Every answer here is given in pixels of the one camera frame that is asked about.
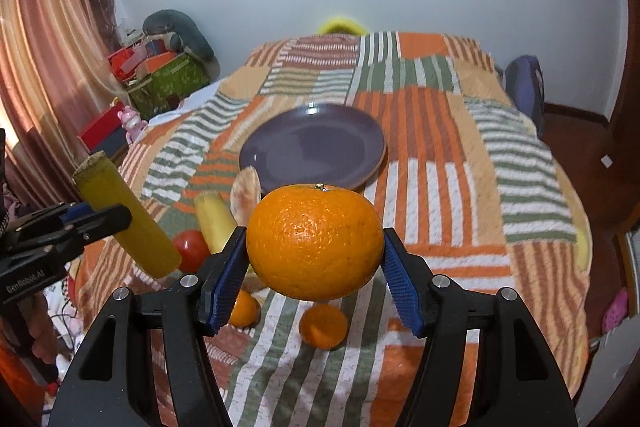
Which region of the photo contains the red box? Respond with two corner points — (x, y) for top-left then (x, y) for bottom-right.
(78, 102), (128, 164)

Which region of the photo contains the large orange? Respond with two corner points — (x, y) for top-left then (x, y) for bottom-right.
(246, 184), (384, 301)

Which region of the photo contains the red tomato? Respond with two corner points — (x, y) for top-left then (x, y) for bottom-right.
(172, 230), (210, 273)

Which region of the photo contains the yellow pillow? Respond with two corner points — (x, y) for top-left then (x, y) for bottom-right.
(317, 16), (370, 37)

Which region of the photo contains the green patterned box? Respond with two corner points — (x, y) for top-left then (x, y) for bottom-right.
(127, 53), (209, 120)

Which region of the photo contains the grey neck pillow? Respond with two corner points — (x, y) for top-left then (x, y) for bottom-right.
(142, 9), (216, 63)

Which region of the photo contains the pink toy figure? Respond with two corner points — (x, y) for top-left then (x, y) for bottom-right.
(117, 105), (148, 145)

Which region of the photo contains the yellow banana piece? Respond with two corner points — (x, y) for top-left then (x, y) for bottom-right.
(72, 150), (184, 280)
(194, 191), (236, 255)

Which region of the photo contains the striped patchwork bedspread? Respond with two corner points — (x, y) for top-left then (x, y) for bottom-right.
(69, 31), (594, 427)

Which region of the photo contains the pink pomelo segment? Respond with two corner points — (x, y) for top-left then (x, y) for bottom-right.
(230, 166), (262, 227)

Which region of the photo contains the blue backpack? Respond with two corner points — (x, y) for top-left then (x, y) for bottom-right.
(503, 55), (544, 138)

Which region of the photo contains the pink striped curtain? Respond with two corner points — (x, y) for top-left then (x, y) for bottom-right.
(1, 0), (126, 208)

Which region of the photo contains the small mandarin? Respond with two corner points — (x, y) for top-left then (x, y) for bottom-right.
(229, 289), (260, 329)
(298, 303), (348, 350)

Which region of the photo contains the left hand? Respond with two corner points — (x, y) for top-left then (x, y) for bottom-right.
(18, 293), (58, 364)

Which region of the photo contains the dark purple plate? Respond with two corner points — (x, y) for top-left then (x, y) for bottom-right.
(239, 103), (386, 194)

